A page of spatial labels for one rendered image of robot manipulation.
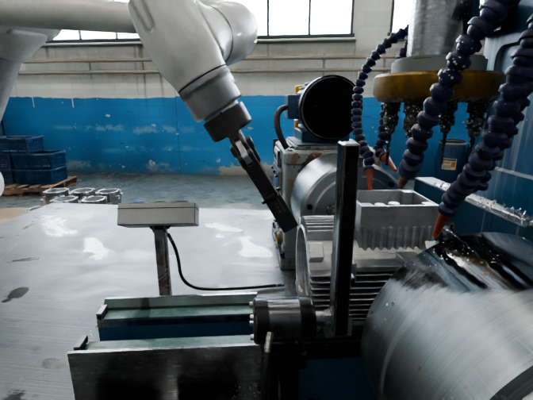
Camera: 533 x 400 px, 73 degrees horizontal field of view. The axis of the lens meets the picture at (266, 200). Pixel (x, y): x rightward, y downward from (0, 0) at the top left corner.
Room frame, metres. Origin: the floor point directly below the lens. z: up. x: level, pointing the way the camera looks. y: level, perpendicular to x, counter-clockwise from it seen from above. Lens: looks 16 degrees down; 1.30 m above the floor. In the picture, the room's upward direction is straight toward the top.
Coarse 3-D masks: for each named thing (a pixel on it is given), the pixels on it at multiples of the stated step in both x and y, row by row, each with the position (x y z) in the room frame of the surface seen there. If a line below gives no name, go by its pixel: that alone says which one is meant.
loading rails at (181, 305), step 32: (128, 320) 0.57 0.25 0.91; (160, 320) 0.57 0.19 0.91; (192, 320) 0.57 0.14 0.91; (224, 320) 0.58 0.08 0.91; (96, 352) 0.46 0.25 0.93; (128, 352) 0.46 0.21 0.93; (160, 352) 0.46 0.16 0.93; (192, 352) 0.47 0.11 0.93; (224, 352) 0.47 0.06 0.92; (256, 352) 0.47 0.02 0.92; (320, 352) 0.49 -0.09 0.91; (352, 352) 0.49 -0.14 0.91; (96, 384) 0.46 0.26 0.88; (128, 384) 0.46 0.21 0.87; (160, 384) 0.46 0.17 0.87; (192, 384) 0.47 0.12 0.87; (224, 384) 0.47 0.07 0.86; (256, 384) 0.47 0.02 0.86; (320, 384) 0.49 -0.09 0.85; (352, 384) 0.49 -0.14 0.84
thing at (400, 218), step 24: (360, 192) 0.61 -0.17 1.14; (384, 192) 0.61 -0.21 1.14; (408, 192) 0.60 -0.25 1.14; (360, 216) 0.51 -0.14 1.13; (384, 216) 0.52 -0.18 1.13; (408, 216) 0.52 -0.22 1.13; (432, 216) 0.52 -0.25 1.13; (360, 240) 0.51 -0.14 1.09; (384, 240) 0.52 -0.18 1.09; (408, 240) 0.52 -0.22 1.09
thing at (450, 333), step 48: (480, 240) 0.33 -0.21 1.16; (528, 240) 0.34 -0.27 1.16; (384, 288) 0.34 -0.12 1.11; (432, 288) 0.29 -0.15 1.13; (480, 288) 0.26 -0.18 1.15; (528, 288) 0.25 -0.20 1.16; (384, 336) 0.30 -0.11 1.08; (432, 336) 0.25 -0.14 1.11; (480, 336) 0.22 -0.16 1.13; (528, 336) 0.21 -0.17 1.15; (384, 384) 0.28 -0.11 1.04; (432, 384) 0.22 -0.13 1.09; (480, 384) 0.20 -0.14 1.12; (528, 384) 0.18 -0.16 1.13
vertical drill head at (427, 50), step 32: (416, 0) 0.56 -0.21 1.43; (448, 0) 0.53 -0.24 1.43; (480, 0) 0.54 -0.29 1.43; (416, 32) 0.55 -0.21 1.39; (448, 32) 0.53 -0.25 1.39; (416, 64) 0.53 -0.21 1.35; (480, 64) 0.52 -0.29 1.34; (384, 96) 0.55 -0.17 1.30; (416, 96) 0.50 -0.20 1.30; (480, 96) 0.49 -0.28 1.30; (448, 128) 0.61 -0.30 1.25; (480, 128) 0.52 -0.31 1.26
